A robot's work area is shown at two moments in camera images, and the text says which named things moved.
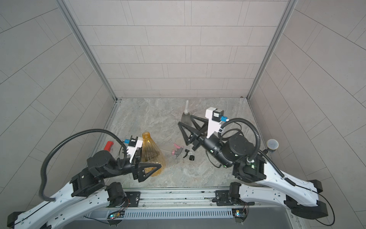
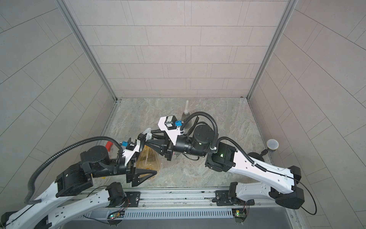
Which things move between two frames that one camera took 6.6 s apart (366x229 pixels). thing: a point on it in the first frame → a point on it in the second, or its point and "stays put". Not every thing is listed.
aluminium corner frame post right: [290, 5] stays put
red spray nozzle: [108, 145] stays put
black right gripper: [194, 139] → [169, 147]
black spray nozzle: [191, 157] → [146, 135]
